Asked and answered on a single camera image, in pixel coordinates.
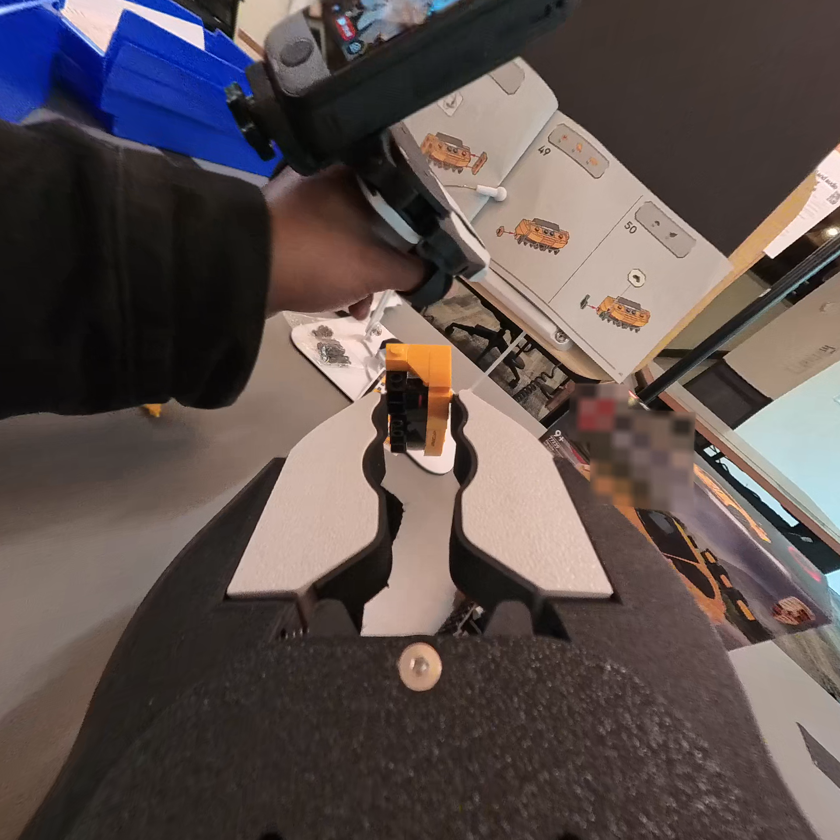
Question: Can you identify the black panel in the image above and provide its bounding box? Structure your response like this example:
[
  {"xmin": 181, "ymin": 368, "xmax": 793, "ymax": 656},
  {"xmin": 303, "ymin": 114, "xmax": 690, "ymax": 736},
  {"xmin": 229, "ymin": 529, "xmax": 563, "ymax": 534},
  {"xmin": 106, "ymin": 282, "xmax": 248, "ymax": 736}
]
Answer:
[{"xmin": 518, "ymin": 0, "xmax": 840, "ymax": 258}]

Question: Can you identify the clear bag of black parts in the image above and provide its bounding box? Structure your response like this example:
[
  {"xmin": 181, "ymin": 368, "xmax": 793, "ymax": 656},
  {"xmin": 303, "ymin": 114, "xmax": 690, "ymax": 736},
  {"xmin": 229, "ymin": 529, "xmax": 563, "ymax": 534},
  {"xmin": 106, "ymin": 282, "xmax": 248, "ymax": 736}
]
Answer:
[{"xmin": 310, "ymin": 322, "xmax": 355, "ymax": 368}]

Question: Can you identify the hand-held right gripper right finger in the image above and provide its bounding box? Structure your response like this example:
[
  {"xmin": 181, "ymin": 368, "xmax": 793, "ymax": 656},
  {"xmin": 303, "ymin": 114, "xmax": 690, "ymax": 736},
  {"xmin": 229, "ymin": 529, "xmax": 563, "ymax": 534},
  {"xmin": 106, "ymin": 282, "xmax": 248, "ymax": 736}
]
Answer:
[{"xmin": 449, "ymin": 390, "xmax": 616, "ymax": 599}]

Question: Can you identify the blue plastic bin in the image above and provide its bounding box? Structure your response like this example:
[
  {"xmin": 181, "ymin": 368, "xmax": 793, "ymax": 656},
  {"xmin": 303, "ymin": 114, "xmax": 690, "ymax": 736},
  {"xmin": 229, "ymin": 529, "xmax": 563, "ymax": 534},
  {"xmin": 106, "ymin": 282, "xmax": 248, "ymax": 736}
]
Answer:
[
  {"xmin": 100, "ymin": 26, "xmax": 284, "ymax": 179},
  {"xmin": 0, "ymin": 0, "xmax": 109, "ymax": 126}
]

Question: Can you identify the black pole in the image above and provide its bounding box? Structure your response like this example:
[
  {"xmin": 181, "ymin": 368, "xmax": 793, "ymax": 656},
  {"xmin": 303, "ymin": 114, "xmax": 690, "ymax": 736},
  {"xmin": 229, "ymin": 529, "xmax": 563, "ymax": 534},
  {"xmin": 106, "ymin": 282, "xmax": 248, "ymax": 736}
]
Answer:
[{"xmin": 633, "ymin": 233, "xmax": 840, "ymax": 404}]

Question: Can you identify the person's left hand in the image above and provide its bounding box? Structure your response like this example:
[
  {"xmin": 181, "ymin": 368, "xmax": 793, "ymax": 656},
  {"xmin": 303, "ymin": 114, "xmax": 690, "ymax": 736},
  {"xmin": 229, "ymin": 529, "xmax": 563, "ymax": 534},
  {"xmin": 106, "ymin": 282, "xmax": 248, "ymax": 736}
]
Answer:
[{"xmin": 262, "ymin": 164, "xmax": 426, "ymax": 322}]

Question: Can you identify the white printed paper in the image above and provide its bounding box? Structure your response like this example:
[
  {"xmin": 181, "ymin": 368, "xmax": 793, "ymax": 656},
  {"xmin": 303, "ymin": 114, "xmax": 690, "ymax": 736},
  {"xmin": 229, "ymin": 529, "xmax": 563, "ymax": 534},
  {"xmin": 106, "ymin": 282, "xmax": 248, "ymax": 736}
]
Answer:
[{"xmin": 763, "ymin": 146, "xmax": 840, "ymax": 260}]

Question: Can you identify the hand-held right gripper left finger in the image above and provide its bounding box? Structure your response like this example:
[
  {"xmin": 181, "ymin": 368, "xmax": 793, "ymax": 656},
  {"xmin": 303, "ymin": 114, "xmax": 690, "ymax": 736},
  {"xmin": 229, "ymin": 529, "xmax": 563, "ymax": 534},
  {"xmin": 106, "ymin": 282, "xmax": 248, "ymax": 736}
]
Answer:
[{"xmin": 226, "ymin": 394, "xmax": 404, "ymax": 623}]

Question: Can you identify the book stand with white base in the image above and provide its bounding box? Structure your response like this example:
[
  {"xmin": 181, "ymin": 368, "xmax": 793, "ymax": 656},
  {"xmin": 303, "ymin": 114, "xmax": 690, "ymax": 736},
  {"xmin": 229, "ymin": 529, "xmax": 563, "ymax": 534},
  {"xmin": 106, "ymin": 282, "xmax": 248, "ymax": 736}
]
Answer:
[{"xmin": 290, "ymin": 147, "xmax": 840, "ymax": 636}]

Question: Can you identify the person's left forearm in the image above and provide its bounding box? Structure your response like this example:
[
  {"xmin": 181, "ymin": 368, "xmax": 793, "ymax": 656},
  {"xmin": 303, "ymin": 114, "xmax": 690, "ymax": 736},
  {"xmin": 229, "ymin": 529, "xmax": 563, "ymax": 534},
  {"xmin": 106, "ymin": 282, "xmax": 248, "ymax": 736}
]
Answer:
[{"xmin": 0, "ymin": 121, "xmax": 273, "ymax": 421}]

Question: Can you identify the black office chair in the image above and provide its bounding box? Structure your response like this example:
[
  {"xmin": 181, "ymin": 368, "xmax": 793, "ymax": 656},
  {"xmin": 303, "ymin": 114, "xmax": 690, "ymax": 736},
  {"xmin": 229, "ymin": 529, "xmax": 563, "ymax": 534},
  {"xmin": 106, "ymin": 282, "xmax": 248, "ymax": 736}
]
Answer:
[{"xmin": 445, "ymin": 295, "xmax": 526, "ymax": 388}]

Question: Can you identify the lego instruction booklet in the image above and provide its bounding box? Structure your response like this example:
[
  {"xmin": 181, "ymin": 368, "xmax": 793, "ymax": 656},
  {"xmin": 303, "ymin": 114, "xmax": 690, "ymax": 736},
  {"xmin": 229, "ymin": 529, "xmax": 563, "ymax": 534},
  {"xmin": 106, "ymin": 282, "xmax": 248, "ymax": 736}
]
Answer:
[{"xmin": 400, "ymin": 56, "xmax": 732, "ymax": 382}]

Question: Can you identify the orange and black lego assembly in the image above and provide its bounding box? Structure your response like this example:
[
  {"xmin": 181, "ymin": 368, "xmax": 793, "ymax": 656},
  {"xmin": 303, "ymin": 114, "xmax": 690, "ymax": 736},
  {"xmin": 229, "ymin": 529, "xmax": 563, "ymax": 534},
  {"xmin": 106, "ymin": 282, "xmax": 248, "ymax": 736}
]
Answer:
[{"xmin": 384, "ymin": 343, "xmax": 455, "ymax": 457}]

